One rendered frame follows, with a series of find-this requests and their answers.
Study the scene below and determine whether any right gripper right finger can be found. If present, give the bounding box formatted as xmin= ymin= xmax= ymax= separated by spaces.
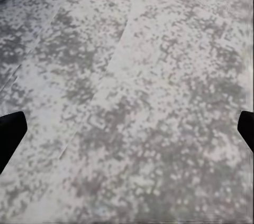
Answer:
xmin=237 ymin=111 xmax=254 ymax=153

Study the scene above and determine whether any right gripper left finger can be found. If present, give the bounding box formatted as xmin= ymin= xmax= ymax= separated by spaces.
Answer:
xmin=0 ymin=111 xmax=28 ymax=175

